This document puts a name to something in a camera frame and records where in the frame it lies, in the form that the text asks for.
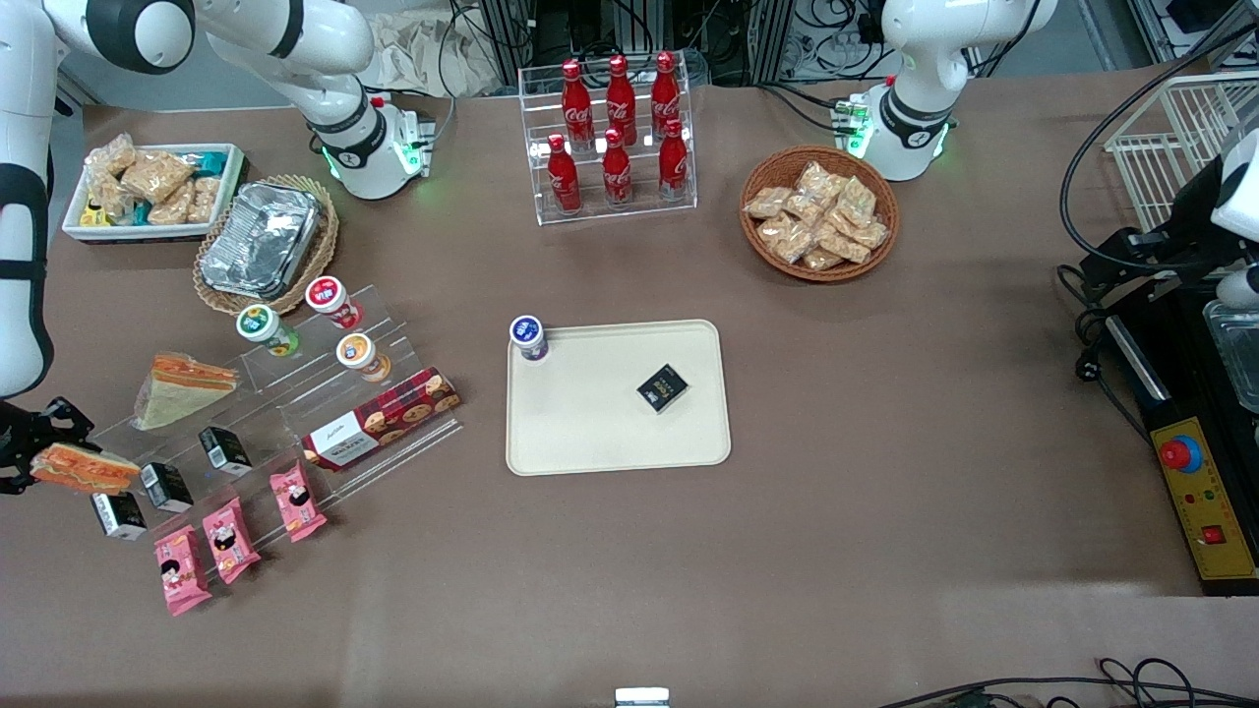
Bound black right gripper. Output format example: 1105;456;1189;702
0;396;97;496

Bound orange filling sandwich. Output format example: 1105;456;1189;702
30;442;142;495

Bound wrapped triangle sandwich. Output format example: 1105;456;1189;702
133;353;240;432

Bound beige plastic tray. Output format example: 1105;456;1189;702
506;319;733;478

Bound small black drink carton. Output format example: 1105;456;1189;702
198;426;253;478
90;489;149;542
138;462;195;514

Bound clear plastic container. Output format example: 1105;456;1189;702
1202;300;1259;414

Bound black equipment base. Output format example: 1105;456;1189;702
1102;285;1259;598

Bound pink snack packet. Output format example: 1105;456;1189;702
270;460;328;544
202;497;263;586
153;524;213;618

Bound white rectangular plastic bin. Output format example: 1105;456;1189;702
62;143;247;244

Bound yellow emergency stop box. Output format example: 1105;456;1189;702
1149;416;1259;583

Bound clear acrylic stepped stand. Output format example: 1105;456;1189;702
64;283;465;549

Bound green lid cup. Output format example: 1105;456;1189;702
236;304;300;358

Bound silver foil container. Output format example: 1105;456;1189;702
200;181;326;300

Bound red lid cup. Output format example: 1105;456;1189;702
305;275;363;330

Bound orange lid cup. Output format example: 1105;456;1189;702
336;332;391;384

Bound red plaid cookie box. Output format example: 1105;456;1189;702
300;367;463;473

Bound flat woven wicker basket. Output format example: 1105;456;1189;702
192;174;340;317

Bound round brown wicker basket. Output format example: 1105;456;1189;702
740;146;901;284

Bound red cola bottle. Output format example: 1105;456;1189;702
562;59;595;150
605;54;638;139
601;128;633;208
657;118;689;203
546;134;581;214
650;50;683;134

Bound blue lid yogurt cup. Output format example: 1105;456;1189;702
509;315;549;363

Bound small black gold-print box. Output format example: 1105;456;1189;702
635;363;689;415

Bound clear acrylic bottle rack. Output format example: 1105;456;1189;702
518;54;698;227

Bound crumpled beige cloth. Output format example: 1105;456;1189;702
369;10;495;99

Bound long black looping cable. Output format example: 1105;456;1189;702
1058;20;1259;278

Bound white wire basket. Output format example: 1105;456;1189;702
1104;71;1259;232

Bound black plug cable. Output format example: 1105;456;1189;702
1055;264;1154;443

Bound black cable bundle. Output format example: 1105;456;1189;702
875;657;1259;708

